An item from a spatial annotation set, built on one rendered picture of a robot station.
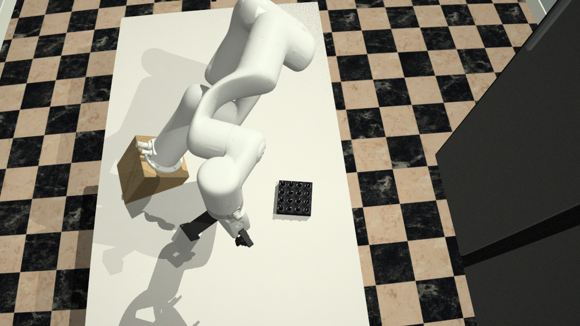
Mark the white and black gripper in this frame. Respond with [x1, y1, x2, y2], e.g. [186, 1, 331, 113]
[215, 206, 254, 248]

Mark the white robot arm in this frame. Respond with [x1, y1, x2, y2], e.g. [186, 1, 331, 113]
[135, 0, 315, 254]

